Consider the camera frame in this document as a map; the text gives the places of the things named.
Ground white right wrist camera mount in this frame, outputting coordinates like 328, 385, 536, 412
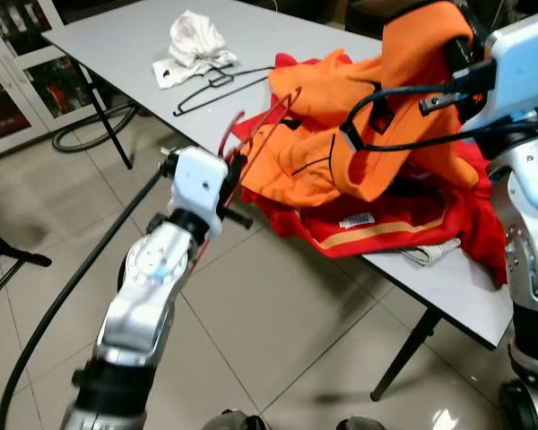
462, 11, 538, 135

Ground silver right robot leg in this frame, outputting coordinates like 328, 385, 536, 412
336, 415, 386, 430

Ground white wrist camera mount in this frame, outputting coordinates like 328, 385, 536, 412
462, 11, 538, 135
166, 146, 230, 236

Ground orange polo shirt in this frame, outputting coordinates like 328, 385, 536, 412
240, 0, 485, 205

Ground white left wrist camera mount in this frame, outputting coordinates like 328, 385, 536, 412
166, 146, 230, 236

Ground white table black legs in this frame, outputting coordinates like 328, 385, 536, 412
43, 0, 538, 401

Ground black wire hanger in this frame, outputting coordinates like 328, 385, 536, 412
172, 63, 279, 117

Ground white glass door cabinet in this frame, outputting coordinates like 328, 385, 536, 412
0, 0, 77, 162

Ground grey hose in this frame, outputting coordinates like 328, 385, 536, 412
52, 103, 140, 153

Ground white T-shirt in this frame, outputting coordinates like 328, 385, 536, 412
152, 11, 241, 90

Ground red sports shirt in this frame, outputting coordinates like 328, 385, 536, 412
229, 54, 512, 288

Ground red clothes hanger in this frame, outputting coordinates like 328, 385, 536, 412
190, 85, 304, 270

